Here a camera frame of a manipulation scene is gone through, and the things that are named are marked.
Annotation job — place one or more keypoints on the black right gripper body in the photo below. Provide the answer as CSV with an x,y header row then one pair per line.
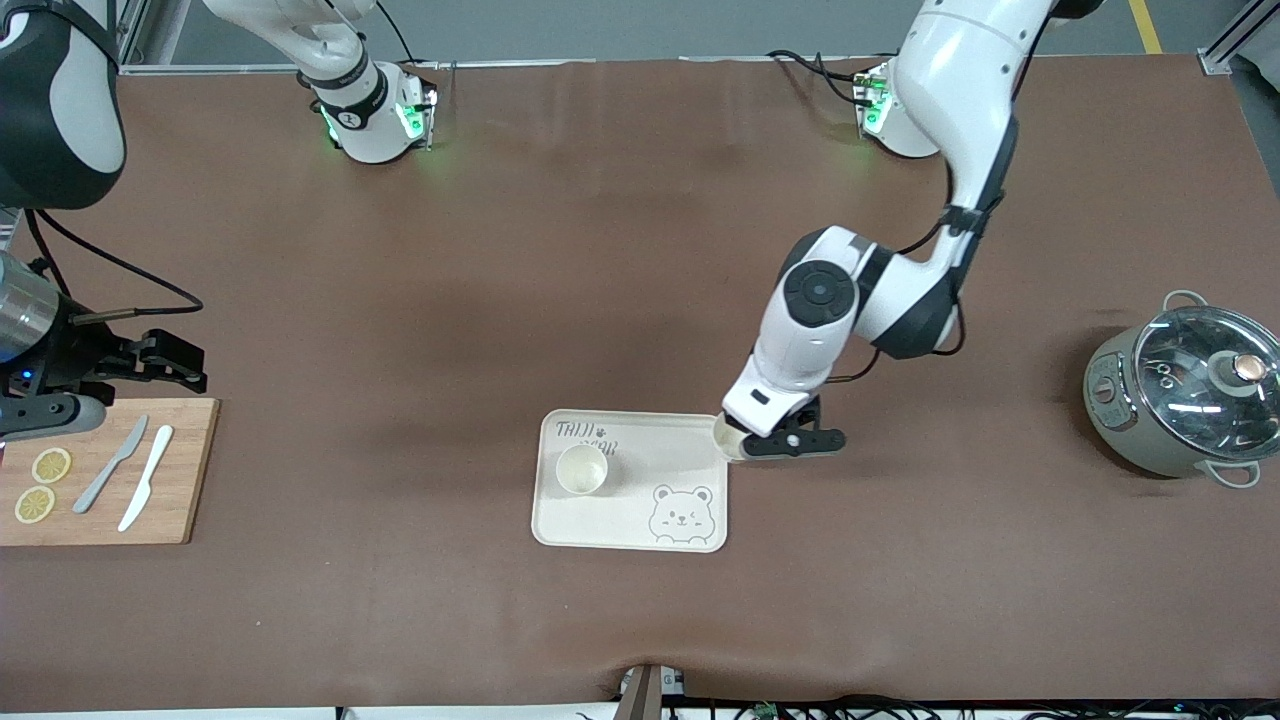
x,y
82,353

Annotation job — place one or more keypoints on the white IKEA cup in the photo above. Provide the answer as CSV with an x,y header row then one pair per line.
x,y
726,445
581,469

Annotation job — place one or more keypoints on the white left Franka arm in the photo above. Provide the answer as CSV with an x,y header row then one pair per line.
x,y
960,90

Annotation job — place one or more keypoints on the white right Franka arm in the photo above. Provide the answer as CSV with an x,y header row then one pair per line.
x,y
60,110

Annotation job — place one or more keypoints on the wooden cutting board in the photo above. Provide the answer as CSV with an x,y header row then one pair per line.
x,y
190,480

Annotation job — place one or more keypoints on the white plastic knife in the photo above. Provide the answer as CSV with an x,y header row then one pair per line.
x,y
148,478

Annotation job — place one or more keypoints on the grey plastic knife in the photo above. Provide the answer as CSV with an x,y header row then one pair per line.
x,y
105,475

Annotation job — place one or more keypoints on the yellow lemon slice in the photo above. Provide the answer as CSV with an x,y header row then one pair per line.
x,y
51,465
35,504

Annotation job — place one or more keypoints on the cream bear print tray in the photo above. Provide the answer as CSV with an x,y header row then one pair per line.
x,y
640,520

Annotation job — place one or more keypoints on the brown table cover mat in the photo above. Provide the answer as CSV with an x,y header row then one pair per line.
x,y
640,250

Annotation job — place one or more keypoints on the grey-green cooking pot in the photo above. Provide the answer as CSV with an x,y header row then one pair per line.
x,y
1135,430

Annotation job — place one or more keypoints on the glass pot lid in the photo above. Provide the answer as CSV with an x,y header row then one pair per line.
x,y
1200,400

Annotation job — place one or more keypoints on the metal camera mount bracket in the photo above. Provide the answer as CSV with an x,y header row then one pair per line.
x,y
645,695

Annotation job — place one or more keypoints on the aluminium frame post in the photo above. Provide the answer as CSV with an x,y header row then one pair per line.
x,y
150,30
1235,40

